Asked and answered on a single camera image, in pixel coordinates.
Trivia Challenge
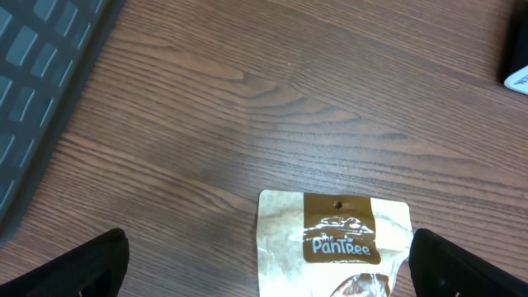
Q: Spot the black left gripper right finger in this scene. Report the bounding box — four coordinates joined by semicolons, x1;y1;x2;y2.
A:
408;229;527;297

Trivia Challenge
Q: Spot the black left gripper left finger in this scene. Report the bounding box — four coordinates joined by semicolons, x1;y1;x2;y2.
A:
1;228;130;297

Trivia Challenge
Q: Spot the white snack wrapper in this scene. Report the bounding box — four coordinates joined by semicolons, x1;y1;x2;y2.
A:
256;190;413;297

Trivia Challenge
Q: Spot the white barcode scanner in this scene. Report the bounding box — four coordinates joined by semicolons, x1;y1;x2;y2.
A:
498;0;527;95

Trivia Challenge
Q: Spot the grey plastic mesh basket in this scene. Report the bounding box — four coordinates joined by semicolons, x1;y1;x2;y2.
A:
1;0;125;244

